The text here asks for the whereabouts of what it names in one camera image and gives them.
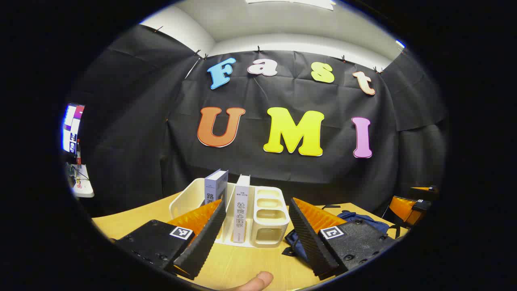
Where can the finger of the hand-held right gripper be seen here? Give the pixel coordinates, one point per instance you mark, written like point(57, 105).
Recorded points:
point(426, 188)
point(406, 210)

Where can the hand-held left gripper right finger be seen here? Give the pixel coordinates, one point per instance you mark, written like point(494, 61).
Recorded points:
point(309, 238)

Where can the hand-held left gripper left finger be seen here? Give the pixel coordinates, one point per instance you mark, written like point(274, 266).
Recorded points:
point(206, 238)

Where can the blue schoolbag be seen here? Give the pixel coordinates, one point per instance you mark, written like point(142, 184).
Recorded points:
point(363, 218)

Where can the white patterned cover book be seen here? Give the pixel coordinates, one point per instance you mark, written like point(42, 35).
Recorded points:
point(241, 210)

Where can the white plastic bookshelf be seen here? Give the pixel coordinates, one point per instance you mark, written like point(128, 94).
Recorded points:
point(268, 218)

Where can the lavender cover book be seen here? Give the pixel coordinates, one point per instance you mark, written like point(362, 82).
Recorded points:
point(214, 186)

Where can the black backdrop cloth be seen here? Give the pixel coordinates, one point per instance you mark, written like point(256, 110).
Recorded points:
point(282, 173)

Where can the red bottle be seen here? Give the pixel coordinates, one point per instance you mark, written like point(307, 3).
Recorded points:
point(78, 153)

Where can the ceiling light panel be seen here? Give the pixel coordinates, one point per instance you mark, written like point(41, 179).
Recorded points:
point(291, 3)

